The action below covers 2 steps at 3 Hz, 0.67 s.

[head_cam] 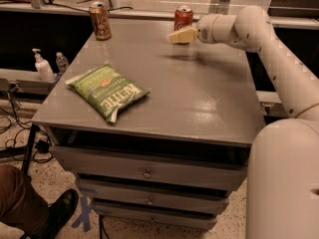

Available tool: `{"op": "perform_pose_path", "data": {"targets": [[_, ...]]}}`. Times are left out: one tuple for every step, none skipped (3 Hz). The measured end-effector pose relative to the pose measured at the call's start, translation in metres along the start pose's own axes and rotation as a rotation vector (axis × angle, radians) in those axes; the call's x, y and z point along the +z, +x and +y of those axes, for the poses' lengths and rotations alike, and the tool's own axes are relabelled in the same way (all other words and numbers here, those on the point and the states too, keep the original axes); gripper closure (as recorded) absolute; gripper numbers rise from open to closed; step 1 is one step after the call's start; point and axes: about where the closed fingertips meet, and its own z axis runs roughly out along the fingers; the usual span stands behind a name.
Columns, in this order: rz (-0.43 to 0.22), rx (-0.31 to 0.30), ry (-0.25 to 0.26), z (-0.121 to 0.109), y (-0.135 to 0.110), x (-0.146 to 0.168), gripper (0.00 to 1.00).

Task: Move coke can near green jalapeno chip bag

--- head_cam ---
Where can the green jalapeno chip bag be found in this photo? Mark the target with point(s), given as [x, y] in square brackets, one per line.
[107, 91]

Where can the black leather shoe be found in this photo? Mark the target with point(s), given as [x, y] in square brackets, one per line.
[60, 213]

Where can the gold patterned drink can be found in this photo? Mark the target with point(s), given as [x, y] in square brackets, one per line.
[100, 20]

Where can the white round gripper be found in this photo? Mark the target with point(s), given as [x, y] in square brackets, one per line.
[204, 29]

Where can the red coke can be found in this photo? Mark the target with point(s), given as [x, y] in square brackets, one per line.
[183, 16]

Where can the small clear plastic bottle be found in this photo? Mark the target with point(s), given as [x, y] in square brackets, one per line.
[62, 62]

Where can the brown trouser leg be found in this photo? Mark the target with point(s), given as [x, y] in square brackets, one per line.
[20, 205]

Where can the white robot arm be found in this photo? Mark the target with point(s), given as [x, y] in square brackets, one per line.
[283, 166]

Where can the white pump sanitizer bottle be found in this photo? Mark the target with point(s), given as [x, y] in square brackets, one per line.
[43, 67]

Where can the grey drawer cabinet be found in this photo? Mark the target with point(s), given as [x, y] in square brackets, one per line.
[173, 157]

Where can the blue tape cross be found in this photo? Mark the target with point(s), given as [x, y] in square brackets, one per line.
[84, 218]

